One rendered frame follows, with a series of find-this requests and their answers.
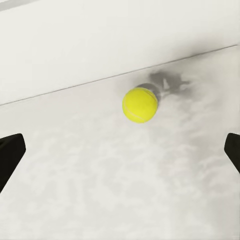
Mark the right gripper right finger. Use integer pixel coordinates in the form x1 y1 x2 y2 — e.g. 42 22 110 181
224 133 240 173

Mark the tennis ball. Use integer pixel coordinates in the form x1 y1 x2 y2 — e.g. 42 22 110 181
122 87 159 123

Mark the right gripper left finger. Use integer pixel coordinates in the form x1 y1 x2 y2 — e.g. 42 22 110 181
0 133 26 193

